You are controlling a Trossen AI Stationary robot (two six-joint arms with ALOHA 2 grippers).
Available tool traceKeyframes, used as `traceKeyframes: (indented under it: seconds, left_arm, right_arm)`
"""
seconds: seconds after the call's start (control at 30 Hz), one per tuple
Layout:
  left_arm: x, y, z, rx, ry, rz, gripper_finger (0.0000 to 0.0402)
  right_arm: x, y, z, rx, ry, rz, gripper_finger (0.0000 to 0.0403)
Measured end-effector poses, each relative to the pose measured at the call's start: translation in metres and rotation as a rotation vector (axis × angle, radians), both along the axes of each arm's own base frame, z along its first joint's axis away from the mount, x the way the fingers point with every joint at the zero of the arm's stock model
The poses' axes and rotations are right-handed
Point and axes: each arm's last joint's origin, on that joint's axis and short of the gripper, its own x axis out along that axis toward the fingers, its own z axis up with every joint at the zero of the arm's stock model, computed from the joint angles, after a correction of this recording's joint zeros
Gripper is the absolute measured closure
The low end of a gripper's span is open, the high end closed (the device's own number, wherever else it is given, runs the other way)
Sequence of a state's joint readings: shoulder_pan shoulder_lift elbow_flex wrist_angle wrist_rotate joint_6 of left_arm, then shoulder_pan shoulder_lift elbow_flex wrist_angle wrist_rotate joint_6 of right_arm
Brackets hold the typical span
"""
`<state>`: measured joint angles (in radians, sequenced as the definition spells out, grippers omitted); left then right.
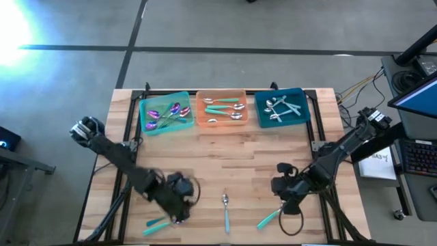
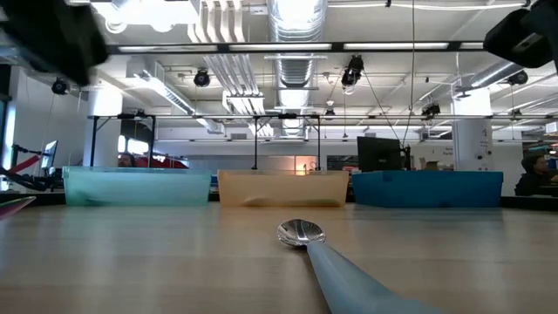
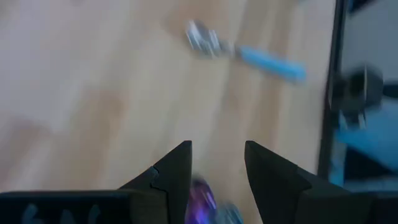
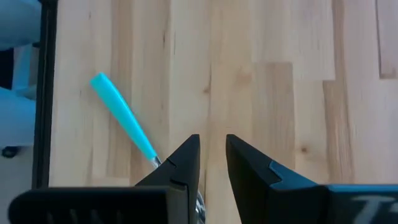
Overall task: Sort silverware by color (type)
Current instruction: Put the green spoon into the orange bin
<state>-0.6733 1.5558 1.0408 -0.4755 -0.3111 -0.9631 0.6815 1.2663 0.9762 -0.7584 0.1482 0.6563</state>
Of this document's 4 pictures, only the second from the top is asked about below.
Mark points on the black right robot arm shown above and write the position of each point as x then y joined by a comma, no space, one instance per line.
547,11

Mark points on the black ceiling spotlight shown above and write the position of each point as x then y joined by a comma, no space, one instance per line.
352,72
518,77
202,78
60,87
430,110

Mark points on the plain white column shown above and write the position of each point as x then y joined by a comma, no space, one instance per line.
106,104

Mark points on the slim grey computer monitor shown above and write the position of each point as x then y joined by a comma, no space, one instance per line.
49,154

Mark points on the white column with signs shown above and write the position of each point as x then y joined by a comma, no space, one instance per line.
473,139

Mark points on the black rig crossbar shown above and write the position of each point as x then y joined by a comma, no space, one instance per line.
224,47

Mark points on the cardboard box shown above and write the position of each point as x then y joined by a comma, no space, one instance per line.
432,165

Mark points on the teal translucent plastic bin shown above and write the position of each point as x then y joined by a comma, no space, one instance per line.
144,187

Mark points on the white ceiling conduit bundle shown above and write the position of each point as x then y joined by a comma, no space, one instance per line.
231,74

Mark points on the purple iridescent spoon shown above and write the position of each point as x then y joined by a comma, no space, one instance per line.
13,207

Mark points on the blue plastic bin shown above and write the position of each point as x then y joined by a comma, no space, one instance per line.
427,187

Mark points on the black computer monitor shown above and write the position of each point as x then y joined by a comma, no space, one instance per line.
378,153

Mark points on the orange translucent plastic bin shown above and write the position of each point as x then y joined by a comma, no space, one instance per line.
279,187

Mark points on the slanted silver ceiling duct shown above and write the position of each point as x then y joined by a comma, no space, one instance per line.
492,74

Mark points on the black metal frame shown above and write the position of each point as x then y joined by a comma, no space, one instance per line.
93,139
255,144

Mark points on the white rectangular ceiling duct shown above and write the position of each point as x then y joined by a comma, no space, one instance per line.
174,98

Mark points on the round silver ceiling duct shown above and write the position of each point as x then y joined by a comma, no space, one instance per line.
296,70

